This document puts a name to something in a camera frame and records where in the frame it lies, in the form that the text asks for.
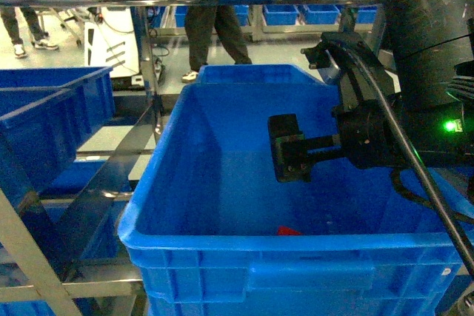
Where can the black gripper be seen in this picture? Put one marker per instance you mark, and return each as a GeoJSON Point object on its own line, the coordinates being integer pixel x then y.
{"type": "Point", "coordinates": [365, 137]}

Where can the red one-stud toy block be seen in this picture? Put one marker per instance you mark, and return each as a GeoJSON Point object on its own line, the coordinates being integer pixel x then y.
{"type": "Point", "coordinates": [286, 231]}

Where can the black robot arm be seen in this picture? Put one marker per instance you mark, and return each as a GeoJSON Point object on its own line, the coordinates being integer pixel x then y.
{"type": "Point", "coordinates": [427, 116]}

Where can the blue target crate on shelf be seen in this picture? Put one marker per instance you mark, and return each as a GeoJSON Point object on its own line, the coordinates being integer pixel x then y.
{"type": "Point", "coordinates": [202, 223]}

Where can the blue crate left shelf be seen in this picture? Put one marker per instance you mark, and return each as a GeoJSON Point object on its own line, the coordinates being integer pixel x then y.
{"type": "Point", "coordinates": [48, 113]}

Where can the blue crate behind target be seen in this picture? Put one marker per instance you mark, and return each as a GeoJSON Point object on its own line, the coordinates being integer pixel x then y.
{"type": "Point", "coordinates": [255, 74]}

